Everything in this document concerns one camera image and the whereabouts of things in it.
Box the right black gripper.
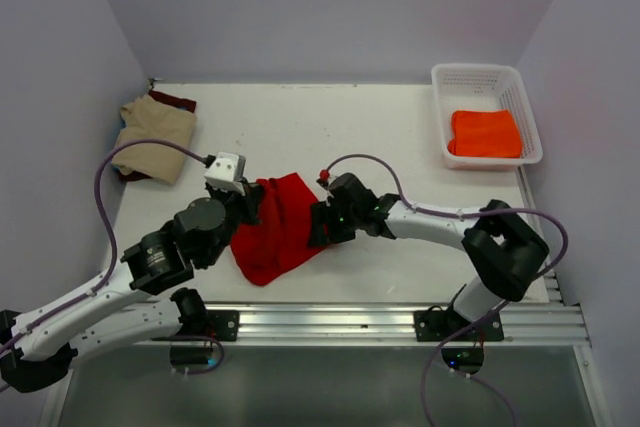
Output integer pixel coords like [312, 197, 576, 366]
[308, 198, 361, 247]

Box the red t shirt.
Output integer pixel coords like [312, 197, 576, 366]
[230, 173, 324, 287]

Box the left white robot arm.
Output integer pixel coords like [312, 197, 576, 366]
[1, 183, 265, 393]

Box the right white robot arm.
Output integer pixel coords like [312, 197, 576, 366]
[308, 173, 549, 340]

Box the folded maroon t shirt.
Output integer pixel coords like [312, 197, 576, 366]
[117, 89, 198, 186]

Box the folded beige t shirt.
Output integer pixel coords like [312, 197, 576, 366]
[110, 95, 197, 186]

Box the folded orange t shirt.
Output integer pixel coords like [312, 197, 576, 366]
[447, 110, 523, 158]

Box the white plastic basket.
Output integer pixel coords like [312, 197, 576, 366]
[431, 63, 543, 171]

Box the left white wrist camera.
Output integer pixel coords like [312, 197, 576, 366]
[204, 151, 246, 195]

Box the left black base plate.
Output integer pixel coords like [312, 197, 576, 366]
[175, 310, 240, 342]

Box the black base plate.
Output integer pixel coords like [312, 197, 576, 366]
[413, 306, 505, 342]
[175, 310, 240, 342]

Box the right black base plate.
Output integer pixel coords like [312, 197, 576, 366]
[413, 306, 505, 342]

